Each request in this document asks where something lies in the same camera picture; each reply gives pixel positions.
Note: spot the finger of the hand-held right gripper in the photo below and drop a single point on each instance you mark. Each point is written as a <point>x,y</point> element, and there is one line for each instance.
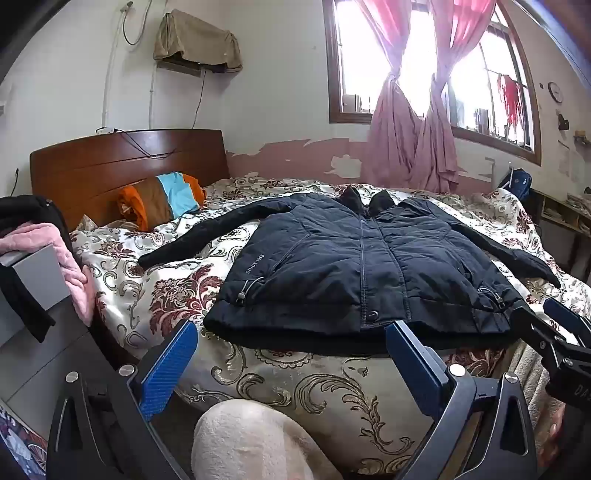
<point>565,316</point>
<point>535,330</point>

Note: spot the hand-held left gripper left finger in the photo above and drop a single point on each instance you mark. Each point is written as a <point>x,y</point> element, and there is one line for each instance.
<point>168,369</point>

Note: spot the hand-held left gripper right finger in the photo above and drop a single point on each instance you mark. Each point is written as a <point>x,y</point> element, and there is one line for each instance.
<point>413,369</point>

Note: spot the black padded jacket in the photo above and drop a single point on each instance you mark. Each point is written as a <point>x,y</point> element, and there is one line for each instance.
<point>323,267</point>

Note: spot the red hanging clothes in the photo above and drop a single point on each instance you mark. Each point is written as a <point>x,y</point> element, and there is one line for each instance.
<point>510,97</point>

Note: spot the floral bedspread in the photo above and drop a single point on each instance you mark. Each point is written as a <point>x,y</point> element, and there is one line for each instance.
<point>138,286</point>

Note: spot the wooden shelf unit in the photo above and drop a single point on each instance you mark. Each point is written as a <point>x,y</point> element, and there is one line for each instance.
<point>561,217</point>

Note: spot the blue backpack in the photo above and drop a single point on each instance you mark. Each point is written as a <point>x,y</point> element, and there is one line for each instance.
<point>519,182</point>

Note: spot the grey box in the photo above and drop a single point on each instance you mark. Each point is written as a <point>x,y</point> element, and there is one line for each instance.
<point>41,277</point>

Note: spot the colourful patterned cloth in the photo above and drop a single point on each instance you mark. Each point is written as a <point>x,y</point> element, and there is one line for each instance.
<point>18,438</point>

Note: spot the orange brown blue striped pillow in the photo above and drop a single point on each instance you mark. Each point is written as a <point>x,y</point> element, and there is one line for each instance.
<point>161,198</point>

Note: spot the wooden headboard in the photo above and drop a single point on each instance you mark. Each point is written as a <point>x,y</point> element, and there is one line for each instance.
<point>92,170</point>

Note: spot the black garment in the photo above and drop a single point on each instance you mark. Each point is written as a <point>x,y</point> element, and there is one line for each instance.
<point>23,210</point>

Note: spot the pink curtain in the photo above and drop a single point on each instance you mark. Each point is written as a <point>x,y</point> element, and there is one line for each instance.
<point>436,138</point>
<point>392,129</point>

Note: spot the white power strip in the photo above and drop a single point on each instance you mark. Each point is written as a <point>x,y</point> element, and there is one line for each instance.
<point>105,130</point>

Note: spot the beige covered air conditioner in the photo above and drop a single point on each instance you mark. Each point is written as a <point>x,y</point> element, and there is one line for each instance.
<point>194,39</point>

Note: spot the small wall shelf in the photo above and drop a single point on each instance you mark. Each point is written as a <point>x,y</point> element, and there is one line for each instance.
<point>582,137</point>

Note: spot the dark wall hook item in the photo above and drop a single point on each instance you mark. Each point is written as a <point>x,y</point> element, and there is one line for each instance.
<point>562,121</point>

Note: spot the round wall clock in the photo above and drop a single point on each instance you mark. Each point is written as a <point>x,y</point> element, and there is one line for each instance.
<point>555,91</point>

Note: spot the white wall pipe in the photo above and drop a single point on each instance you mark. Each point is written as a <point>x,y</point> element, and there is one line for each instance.
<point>110,69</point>

